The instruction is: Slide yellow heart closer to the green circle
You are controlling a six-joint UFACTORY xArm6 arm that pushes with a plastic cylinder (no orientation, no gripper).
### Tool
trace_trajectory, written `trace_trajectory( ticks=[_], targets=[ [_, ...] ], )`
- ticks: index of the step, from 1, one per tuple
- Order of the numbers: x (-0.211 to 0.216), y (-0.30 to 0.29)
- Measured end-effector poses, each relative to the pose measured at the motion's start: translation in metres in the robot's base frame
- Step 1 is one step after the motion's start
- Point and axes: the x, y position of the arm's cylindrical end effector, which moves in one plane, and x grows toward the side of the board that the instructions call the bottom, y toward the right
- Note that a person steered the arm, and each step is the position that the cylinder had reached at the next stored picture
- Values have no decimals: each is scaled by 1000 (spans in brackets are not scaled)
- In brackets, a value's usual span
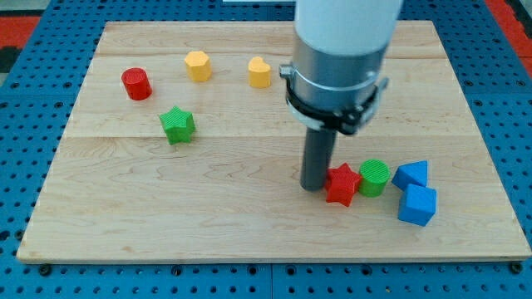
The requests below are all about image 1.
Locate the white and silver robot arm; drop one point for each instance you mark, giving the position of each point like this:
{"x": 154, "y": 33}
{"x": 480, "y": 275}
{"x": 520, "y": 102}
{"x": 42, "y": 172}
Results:
{"x": 333, "y": 78}

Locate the yellow heart block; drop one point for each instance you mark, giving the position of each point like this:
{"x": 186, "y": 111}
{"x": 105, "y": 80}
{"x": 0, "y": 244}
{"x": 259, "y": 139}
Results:
{"x": 259, "y": 73}

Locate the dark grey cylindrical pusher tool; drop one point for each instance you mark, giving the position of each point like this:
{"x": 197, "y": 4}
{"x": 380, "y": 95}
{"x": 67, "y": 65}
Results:
{"x": 318, "y": 150}

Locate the red star block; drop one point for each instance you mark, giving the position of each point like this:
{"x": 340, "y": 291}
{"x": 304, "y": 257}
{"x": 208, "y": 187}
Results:
{"x": 342, "y": 183}

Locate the wooden board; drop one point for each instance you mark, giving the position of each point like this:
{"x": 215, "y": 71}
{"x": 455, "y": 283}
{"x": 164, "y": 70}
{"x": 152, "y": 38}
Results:
{"x": 118, "y": 193}

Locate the green star block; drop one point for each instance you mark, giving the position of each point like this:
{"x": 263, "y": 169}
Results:
{"x": 178, "y": 125}

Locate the yellow hexagon block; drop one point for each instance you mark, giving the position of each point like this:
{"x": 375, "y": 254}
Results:
{"x": 198, "y": 66}

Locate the green cylinder block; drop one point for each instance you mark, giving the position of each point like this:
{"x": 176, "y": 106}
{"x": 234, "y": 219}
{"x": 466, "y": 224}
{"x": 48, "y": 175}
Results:
{"x": 375, "y": 175}

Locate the red cylinder block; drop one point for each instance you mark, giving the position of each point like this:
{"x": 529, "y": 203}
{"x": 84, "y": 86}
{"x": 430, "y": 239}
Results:
{"x": 136, "y": 83}

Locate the blue triangle block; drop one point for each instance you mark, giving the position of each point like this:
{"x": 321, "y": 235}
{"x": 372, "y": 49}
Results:
{"x": 413, "y": 173}

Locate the blue cube block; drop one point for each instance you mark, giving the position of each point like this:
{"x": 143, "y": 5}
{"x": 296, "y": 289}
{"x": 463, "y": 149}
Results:
{"x": 417, "y": 205}

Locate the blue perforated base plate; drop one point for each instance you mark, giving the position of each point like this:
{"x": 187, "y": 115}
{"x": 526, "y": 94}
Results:
{"x": 41, "y": 88}

